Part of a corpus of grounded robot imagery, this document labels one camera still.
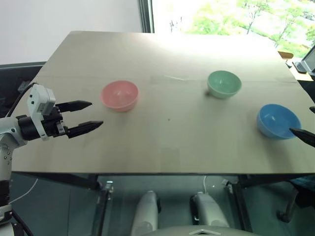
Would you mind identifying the blue plastic bowl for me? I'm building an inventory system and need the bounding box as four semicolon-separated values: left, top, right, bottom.
256;103;302;141

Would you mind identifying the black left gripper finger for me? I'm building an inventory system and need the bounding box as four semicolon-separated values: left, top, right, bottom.
66;120;104;139
56;99;93;114

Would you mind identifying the black table frame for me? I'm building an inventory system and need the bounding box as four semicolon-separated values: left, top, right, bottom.
12;172;315;236

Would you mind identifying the silver robot right leg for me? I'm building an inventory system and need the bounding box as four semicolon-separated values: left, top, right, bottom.
189;191;231;228

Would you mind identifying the dark window frame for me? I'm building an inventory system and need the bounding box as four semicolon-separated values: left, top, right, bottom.
137;0;155;33

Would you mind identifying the grey robot torso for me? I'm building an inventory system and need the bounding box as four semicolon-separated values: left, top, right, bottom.
149;223;247;236

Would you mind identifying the pink plastic bowl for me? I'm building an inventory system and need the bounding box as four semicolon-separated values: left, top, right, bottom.
100;80;139;113

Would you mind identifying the silver robot left leg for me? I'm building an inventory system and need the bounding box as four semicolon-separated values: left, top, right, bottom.
129;190;161;236

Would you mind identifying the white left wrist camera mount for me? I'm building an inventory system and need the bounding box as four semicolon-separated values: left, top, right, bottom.
26;83;57;142

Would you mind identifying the silver robot leg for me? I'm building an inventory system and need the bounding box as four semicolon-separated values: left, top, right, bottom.
189;191;231;228
129;190;161;236

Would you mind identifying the brown cardboard box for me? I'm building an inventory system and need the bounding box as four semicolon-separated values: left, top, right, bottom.
278;50;295;60

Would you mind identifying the green plastic bowl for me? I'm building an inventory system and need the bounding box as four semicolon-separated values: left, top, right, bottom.
206;70;242;100

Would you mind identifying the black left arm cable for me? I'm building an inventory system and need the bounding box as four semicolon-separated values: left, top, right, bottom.
4;82;35;119

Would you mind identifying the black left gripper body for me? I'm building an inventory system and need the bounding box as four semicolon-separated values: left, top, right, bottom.
41;104;69;138

